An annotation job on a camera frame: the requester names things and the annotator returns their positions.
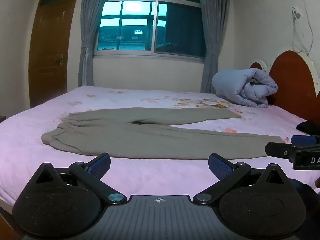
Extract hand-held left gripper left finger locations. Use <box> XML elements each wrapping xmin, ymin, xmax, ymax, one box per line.
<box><xmin>34</xmin><ymin>152</ymin><xmax>127</xmax><ymax>205</ymax></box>

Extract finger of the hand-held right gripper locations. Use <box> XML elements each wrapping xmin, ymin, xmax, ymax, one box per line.
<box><xmin>264</xmin><ymin>142</ymin><xmax>296</xmax><ymax>160</ymax></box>
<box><xmin>291</xmin><ymin>135</ymin><xmax>320</xmax><ymax>146</ymax></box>

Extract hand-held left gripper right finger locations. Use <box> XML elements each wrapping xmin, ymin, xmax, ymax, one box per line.
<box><xmin>192</xmin><ymin>152</ymin><xmax>290</xmax><ymax>205</ymax></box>

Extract grey pants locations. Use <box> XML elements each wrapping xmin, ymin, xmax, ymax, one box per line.
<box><xmin>41</xmin><ymin>107</ymin><xmax>287</xmax><ymax>160</ymax></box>

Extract black object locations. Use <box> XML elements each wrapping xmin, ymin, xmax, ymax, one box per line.
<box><xmin>296</xmin><ymin>121</ymin><xmax>320</xmax><ymax>135</ymax></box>

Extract bed with pink sheet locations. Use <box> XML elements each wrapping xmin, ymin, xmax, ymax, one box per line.
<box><xmin>0</xmin><ymin>85</ymin><xmax>320</xmax><ymax>207</ymax></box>

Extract red wooden headboard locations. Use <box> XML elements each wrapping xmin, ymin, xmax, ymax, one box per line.
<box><xmin>249</xmin><ymin>50</ymin><xmax>320</xmax><ymax>125</ymax></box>

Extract rolled light blue quilt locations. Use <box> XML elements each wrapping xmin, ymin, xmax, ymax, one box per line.
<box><xmin>211</xmin><ymin>67</ymin><xmax>278</xmax><ymax>109</ymax></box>

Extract brown wooden door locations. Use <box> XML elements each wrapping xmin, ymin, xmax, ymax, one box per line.
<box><xmin>28</xmin><ymin>0</ymin><xmax>83</xmax><ymax>109</ymax></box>

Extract white cable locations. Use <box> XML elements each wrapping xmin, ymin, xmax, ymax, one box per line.
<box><xmin>292</xmin><ymin>0</ymin><xmax>315</xmax><ymax>67</ymax></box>

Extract white wall plug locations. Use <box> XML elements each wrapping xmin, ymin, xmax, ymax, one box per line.
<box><xmin>291</xmin><ymin>5</ymin><xmax>302</xmax><ymax>20</ymax></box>

